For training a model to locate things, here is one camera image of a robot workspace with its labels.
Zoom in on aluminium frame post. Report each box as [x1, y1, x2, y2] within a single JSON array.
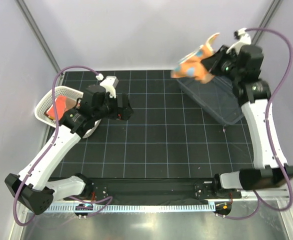
[[251, 0, 283, 45], [15, 0, 61, 73]]

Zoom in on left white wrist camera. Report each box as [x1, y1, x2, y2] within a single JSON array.
[[96, 73, 119, 99]]

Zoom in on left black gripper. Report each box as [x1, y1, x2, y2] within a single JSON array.
[[93, 92, 133, 121]]

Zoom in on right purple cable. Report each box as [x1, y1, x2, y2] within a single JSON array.
[[221, 27, 293, 220]]

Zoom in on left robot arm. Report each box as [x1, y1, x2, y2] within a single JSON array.
[[4, 85, 134, 215]]

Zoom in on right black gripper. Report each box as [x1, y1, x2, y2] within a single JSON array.
[[201, 46, 242, 83]]

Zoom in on white slotted cable duct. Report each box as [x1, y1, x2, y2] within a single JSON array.
[[45, 202, 216, 214]]

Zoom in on clear plastic storage bin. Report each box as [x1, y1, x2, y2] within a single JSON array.
[[176, 76, 244, 126]]

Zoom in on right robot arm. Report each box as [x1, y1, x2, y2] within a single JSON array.
[[201, 44, 293, 198]]

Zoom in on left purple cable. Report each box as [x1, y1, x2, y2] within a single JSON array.
[[12, 65, 114, 227]]

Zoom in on pink brown towel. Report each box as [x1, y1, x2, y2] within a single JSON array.
[[45, 95, 77, 121]]

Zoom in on left aluminium frame post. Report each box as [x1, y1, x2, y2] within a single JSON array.
[[15, 0, 61, 73]]

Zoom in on right aluminium frame post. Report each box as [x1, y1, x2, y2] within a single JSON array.
[[251, 0, 283, 45]]

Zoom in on white perforated plastic basket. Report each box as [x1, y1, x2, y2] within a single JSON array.
[[34, 86, 101, 139]]

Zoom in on orange polka dot towel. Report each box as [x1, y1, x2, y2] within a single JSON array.
[[170, 32, 220, 84]]

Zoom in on purple cable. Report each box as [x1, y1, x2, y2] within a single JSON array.
[[221, 27, 293, 220], [12, 65, 114, 227]]

